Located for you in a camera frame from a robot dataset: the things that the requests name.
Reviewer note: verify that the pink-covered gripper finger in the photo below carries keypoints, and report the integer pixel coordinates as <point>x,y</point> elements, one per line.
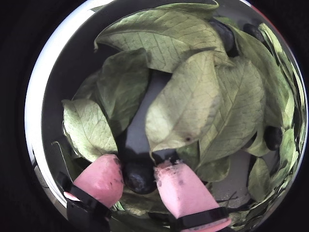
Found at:
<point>99,183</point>
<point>183,191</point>

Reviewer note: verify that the small dark blueberry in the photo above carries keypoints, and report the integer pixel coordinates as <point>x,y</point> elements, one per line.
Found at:
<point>138,178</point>

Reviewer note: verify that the grey round bowl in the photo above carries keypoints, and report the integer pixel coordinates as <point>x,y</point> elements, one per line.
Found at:
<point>135,135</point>

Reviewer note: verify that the large dark blueberry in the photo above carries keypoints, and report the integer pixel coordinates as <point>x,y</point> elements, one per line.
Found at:
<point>224,36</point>

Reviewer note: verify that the small curled green leaf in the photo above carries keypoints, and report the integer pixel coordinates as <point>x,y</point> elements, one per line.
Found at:
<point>259,180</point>

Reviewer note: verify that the yellowish green leaf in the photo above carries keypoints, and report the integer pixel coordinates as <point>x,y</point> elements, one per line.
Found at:
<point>186,104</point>

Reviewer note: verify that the long veined green leaf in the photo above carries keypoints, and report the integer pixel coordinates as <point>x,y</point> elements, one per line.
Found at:
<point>241,108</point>

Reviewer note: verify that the darker green leaf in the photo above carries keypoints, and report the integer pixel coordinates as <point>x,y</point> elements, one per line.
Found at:
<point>120,84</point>

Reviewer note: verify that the dark green wide leaf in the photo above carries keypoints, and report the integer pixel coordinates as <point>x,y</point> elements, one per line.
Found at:
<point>268,77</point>

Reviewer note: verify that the broad pale green leaf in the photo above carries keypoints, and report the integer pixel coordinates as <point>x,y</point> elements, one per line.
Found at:
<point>164,33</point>

